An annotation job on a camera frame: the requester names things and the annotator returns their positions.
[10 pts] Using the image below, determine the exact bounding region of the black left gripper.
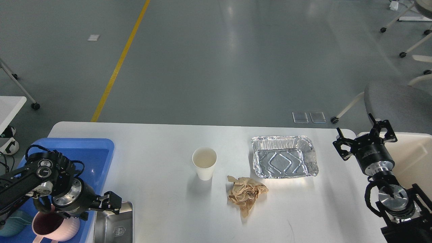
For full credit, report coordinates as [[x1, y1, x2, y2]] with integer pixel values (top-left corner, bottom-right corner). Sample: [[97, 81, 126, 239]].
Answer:
[[52, 178, 122, 221]]

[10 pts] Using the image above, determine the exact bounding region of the stainless steel tray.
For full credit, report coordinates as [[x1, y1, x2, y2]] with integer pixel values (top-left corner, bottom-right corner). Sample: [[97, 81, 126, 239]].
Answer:
[[93, 201, 134, 243]]

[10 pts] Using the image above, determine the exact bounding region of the pink ribbed mug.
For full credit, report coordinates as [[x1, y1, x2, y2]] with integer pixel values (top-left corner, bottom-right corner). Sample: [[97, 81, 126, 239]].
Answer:
[[31, 208, 80, 243]]

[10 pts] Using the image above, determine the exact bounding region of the grey office chair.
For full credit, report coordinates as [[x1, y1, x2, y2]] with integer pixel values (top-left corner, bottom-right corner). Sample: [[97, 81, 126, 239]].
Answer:
[[330, 82, 432, 134]]

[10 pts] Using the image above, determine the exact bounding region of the white chair base with casters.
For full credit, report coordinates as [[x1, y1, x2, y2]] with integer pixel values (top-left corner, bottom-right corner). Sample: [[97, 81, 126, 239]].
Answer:
[[380, 0, 432, 75]]

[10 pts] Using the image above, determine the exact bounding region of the teal ceramic mug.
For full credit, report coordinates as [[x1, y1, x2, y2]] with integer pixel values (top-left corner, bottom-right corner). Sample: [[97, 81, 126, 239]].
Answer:
[[0, 210, 33, 237]]

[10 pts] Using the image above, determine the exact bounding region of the blue plastic tray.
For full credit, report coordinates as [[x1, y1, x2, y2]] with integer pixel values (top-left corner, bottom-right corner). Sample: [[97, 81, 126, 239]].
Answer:
[[0, 138, 115, 243]]

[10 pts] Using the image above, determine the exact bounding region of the crumpled brown paper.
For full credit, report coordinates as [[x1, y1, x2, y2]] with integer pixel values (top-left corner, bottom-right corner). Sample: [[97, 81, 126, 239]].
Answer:
[[227, 175, 269, 218]]

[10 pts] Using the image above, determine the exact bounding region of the aluminium foil tray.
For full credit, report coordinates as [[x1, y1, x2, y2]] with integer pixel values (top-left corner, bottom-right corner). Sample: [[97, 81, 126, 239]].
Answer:
[[251, 135, 319, 179]]

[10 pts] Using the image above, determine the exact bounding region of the black cable on floor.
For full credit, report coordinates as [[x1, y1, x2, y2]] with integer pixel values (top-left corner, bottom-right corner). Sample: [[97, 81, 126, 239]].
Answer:
[[0, 152, 15, 176]]

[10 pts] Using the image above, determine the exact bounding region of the white paper cup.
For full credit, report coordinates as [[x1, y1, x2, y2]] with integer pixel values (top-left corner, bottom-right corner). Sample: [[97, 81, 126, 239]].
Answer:
[[192, 147, 217, 181]]

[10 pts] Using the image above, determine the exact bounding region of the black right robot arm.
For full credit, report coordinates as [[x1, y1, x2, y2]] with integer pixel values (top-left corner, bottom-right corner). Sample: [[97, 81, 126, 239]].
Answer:
[[333, 113, 432, 243]]

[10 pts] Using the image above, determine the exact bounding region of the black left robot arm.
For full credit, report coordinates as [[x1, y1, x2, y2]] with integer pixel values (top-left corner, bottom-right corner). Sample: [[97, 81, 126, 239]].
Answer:
[[0, 144, 122, 226]]

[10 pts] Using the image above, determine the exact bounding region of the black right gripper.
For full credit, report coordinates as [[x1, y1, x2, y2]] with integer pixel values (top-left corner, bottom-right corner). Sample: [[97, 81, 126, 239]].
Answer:
[[333, 113, 398, 176]]

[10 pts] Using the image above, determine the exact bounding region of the white side table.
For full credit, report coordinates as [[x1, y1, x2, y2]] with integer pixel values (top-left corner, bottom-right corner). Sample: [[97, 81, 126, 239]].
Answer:
[[0, 60, 41, 132]]

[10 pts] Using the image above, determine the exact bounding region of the beige plastic bin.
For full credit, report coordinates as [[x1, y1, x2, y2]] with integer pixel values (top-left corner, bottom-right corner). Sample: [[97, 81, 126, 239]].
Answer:
[[358, 132, 432, 203]]

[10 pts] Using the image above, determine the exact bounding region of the black white sneaker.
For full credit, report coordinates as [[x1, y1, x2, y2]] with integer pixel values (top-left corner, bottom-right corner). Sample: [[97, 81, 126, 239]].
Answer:
[[0, 126, 20, 155]]

